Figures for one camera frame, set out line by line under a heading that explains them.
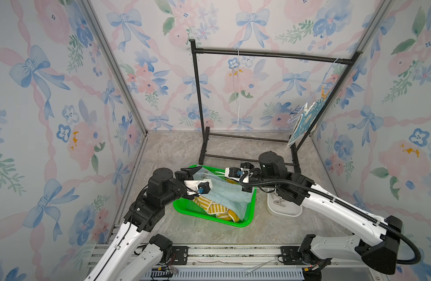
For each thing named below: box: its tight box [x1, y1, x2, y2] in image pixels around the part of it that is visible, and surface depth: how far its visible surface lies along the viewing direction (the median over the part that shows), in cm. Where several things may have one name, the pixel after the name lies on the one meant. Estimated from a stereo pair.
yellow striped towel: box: [193, 178, 240, 224], surface depth 84 cm
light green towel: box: [193, 166, 254, 221], surface depth 82 cm
